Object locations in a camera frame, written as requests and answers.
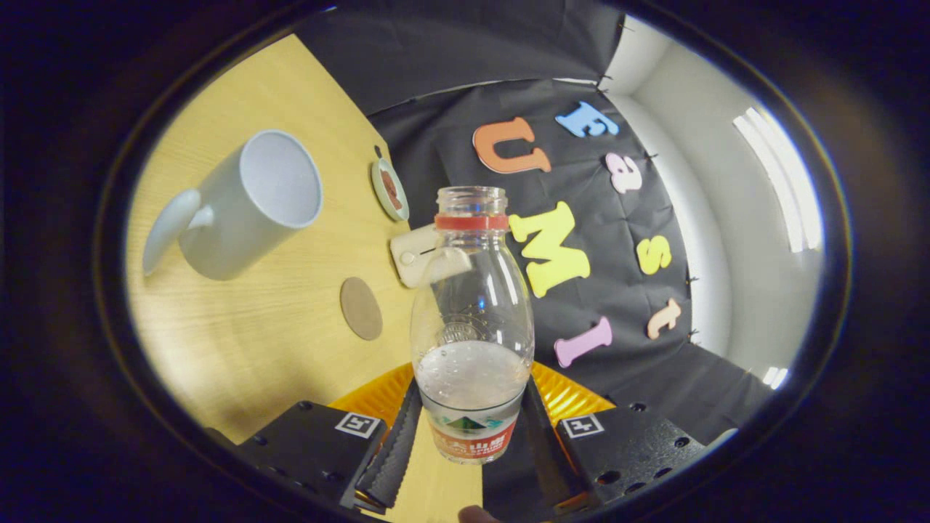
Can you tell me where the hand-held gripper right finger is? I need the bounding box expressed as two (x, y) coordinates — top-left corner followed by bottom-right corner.
(523, 361), (707, 516)

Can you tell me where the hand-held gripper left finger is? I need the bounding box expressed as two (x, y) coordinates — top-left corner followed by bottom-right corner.
(234, 362), (424, 511)

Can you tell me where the round brown coaster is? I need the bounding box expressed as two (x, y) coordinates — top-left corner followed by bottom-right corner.
(340, 277), (384, 341)

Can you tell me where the clear plastic juice bottle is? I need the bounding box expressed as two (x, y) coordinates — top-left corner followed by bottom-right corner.
(409, 186), (536, 466)

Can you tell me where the white ceramic cup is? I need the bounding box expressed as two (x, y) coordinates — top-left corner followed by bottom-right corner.
(142, 129), (324, 282)

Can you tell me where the wooden table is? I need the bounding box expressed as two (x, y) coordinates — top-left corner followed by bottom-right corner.
(125, 33), (484, 523)

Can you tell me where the white toaster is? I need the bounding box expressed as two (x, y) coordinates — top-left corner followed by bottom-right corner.
(389, 223), (473, 288)

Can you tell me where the green plate with brown food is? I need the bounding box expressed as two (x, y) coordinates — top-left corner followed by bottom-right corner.
(371, 158), (410, 222)

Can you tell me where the large ceiling light panel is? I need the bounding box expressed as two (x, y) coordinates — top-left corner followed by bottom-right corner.
(732, 107), (824, 254)

